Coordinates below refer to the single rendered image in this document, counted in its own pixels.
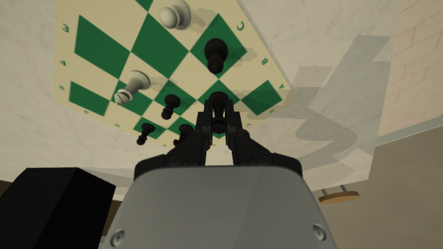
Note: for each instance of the white bishop chess piece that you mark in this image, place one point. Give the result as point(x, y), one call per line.
point(137, 80)

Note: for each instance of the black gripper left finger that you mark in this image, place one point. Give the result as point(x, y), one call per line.
point(191, 151)

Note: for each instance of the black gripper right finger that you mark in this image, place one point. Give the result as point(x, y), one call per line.
point(246, 151)

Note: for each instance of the white pawn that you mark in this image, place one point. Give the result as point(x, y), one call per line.
point(175, 14)

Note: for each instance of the green and white chessboard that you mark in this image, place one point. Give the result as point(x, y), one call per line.
point(97, 43)

